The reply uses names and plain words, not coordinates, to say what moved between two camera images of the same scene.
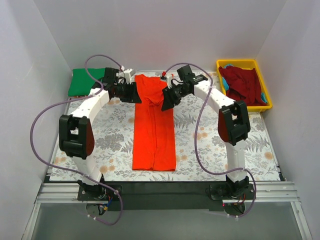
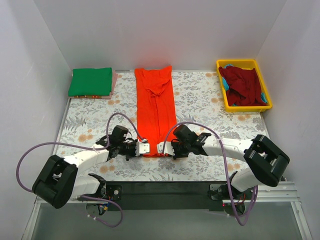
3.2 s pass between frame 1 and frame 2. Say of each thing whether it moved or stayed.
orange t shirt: moved
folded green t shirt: stayed
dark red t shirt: stayed
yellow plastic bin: stayed
